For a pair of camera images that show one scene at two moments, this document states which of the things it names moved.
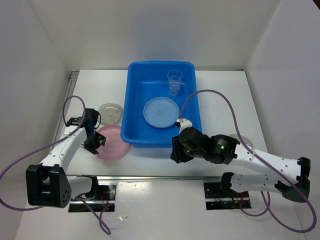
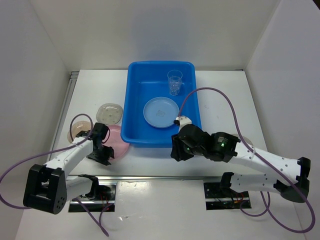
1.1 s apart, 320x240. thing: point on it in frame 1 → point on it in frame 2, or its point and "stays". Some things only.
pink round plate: [115, 146] stays
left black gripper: [101, 140] → [102, 160]
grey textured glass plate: [110, 113] stays
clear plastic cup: [174, 80] stays
